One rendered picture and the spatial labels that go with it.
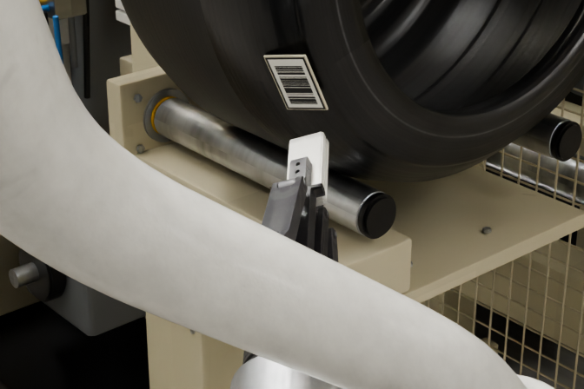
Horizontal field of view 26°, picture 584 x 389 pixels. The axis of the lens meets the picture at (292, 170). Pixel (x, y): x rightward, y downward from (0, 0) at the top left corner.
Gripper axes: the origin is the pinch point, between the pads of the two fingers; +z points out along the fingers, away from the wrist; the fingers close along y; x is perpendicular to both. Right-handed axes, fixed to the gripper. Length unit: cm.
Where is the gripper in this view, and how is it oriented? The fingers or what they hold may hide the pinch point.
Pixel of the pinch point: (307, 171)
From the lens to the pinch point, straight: 101.5
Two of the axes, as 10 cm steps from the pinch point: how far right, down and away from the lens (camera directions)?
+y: 3.8, 6.6, 6.5
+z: 0.5, -7.1, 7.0
